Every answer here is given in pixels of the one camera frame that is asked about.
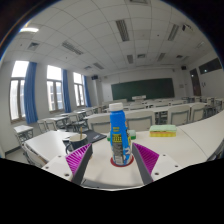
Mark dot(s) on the brown classroom door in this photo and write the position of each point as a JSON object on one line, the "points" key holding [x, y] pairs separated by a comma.
{"points": [[195, 83]]}

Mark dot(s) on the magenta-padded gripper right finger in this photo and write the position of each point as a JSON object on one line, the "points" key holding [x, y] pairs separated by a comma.
{"points": [[165, 166]]}

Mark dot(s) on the ceiling air vents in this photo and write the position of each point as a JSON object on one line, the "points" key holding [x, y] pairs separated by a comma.
{"points": [[33, 45]]}

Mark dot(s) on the classroom desks and chairs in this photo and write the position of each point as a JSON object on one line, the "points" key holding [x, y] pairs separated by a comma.
{"points": [[140, 120]]}

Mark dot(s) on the wooden stir stick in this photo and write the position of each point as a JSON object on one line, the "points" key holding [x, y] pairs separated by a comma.
{"points": [[81, 132]]}

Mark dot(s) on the blue white-capped drink bottle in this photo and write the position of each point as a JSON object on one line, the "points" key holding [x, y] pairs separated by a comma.
{"points": [[118, 130]]}

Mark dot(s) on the black wall speaker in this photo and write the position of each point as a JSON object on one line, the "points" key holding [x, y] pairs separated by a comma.
{"points": [[183, 67], [95, 77]]}

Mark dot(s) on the blue curtain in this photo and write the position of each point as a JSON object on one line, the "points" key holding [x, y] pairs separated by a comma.
{"points": [[87, 91], [30, 93], [66, 91]]}

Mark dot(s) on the white lectern desk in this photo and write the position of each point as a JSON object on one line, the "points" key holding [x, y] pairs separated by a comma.
{"points": [[138, 98]]}

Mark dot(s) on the green chalkboard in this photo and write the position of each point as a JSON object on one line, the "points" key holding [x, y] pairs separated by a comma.
{"points": [[143, 89]]}

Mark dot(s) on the tall classroom window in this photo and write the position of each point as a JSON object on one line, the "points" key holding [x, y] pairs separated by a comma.
{"points": [[54, 90], [18, 93], [79, 91]]}

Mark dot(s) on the dark high wall window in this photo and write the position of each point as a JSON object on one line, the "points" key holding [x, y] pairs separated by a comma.
{"points": [[210, 66]]}

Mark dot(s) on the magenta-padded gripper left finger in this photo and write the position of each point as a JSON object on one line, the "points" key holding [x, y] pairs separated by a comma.
{"points": [[55, 166]]}

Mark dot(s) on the yellow and green flat box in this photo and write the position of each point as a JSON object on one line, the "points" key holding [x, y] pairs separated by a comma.
{"points": [[162, 131]]}

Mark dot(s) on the black laptop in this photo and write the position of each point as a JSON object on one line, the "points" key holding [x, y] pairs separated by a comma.
{"points": [[96, 135]]}

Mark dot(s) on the ceiling lights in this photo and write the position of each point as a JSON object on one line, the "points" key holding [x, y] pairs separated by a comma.
{"points": [[122, 30]]}

